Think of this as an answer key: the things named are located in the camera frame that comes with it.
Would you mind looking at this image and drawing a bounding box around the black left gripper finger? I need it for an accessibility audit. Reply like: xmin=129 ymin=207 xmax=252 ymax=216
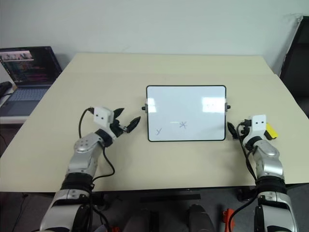
xmin=112 ymin=107 xmax=125 ymax=120
xmin=125 ymin=116 xmax=141 ymax=133

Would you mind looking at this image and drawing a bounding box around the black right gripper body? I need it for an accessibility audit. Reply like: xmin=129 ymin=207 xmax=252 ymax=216
xmin=234 ymin=118 xmax=253 ymax=142

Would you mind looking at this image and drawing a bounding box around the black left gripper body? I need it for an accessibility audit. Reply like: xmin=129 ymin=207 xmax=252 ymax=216
xmin=109 ymin=117 xmax=128 ymax=139

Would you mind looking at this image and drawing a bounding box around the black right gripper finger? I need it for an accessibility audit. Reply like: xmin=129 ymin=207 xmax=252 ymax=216
xmin=227 ymin=121 xmax=239 ymax=141

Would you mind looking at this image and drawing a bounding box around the yellow block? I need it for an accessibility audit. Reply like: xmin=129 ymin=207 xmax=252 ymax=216
xmin=264 ymin=122 xmax=279 ymax=141

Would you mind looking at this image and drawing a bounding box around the black framed whiteboard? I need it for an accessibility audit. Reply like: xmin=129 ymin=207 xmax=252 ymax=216
xmin=140 ymin=85 xmax=231 ymax=143

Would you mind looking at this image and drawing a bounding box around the black table caster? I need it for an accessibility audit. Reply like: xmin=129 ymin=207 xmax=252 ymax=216
xmin=237 ymin=188 xmax=254 ymax=202

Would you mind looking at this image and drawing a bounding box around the black chair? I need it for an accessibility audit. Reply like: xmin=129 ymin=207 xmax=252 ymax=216
xmin=279 ymin=15 xmax=309 ymax=111

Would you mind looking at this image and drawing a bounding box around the black table crossbar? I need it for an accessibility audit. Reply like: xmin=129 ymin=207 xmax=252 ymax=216
xmin=140 ymin=194 xmax=202 ymax=203

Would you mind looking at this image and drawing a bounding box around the dark rounded shape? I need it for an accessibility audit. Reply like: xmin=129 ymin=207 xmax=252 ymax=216
xmin=187 ymin=203 xmax=218 ymax=232

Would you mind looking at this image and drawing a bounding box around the open blue laptop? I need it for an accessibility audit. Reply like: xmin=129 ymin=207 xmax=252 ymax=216
xmin=0 ymin=46 xmax=63 ymax=117

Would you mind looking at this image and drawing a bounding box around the black device beside laptop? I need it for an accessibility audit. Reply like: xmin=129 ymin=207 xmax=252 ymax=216
xmin=0 ymin=81 xmax=14 ymax=98

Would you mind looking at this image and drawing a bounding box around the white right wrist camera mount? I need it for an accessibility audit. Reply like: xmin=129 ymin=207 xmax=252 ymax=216
xmin=242 ymin=114 xmax=267 ymax=144

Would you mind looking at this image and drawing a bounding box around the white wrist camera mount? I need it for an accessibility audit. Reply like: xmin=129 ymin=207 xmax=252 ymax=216
xmin=93 ymin=106 xmax=117 ymax=127
xmin=242 ymin=114 xmax=267 ymax=144

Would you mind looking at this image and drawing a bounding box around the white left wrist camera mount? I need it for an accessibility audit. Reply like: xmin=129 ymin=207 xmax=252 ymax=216
xmin=93 ymin=106 xmax=117 ymax=127

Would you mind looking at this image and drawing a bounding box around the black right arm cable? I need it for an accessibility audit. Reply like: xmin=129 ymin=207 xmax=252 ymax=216
xmin=225 ymin=122 xmax=260 ymax=232

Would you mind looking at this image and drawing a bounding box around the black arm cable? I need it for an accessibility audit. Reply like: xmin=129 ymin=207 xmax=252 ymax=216
xmin=225 ymin=122 xmax=260 ymax=232
xmin=78 ymin=107 xmax=115 ymax=225

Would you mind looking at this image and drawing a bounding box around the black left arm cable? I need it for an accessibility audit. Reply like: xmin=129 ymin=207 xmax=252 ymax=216
xmin=78 ymin=107 xmax=115 ymax=225

